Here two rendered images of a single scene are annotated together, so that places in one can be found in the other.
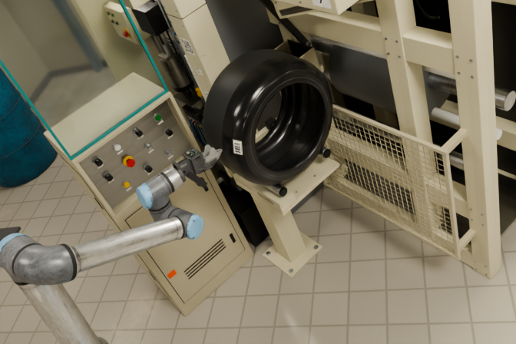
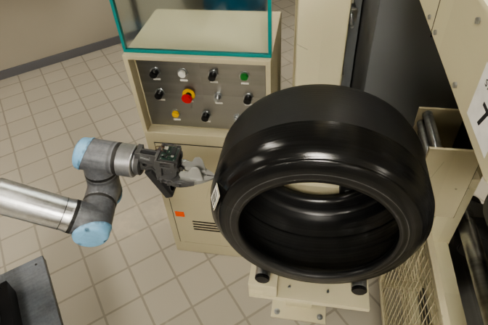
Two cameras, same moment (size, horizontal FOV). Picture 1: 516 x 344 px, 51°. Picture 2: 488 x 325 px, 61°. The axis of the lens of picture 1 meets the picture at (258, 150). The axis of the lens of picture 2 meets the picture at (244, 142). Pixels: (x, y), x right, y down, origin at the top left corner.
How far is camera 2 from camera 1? 134 cm
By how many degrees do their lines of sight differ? 29
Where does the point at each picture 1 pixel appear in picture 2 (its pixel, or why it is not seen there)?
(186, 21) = not seen: outside the picture
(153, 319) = (160, 225)
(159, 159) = (224, 116)
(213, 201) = not seen: hidden behind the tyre
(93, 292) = not seen: hidden behind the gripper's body
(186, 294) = (185, 236)
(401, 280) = not seen: outside the picture
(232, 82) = (280, 113)
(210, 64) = (306, 65)
